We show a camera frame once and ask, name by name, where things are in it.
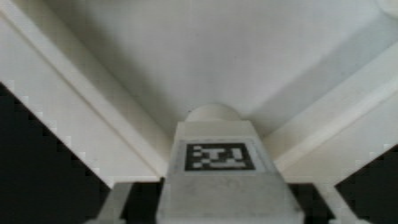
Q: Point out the white square table top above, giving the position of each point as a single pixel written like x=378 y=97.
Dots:
x=115 y=63

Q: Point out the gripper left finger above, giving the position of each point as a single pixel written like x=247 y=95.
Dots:
x=138 y=211

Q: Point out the white leg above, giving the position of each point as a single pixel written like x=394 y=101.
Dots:
x=224 y=188

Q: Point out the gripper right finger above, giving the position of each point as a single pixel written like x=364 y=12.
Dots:
x=316 y=211

